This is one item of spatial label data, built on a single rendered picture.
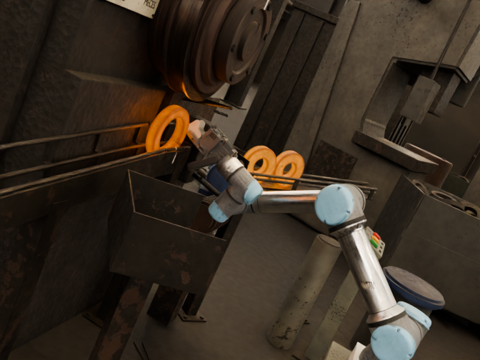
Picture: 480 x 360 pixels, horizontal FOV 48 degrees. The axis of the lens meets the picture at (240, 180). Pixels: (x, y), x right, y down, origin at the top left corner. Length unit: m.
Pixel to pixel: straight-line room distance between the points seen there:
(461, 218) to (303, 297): 1.59
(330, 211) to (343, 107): 2.80
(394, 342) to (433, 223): 2.07
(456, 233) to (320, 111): 1.45
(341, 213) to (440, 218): 2.08
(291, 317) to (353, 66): 2.49
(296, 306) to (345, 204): 0.88
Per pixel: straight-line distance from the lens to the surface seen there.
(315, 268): 2.29
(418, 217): 3.58
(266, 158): 2.11
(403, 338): 1.59
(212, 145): 1.77
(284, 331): 2.40
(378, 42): 4.35
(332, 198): 1.58
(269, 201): 1.83
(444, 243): 3.67
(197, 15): 1.51
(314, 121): 4.38
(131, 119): 1.64
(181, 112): 1.72
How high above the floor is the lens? 1.09
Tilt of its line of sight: 13 degrees down
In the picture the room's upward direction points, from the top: 25 degrees clockwise
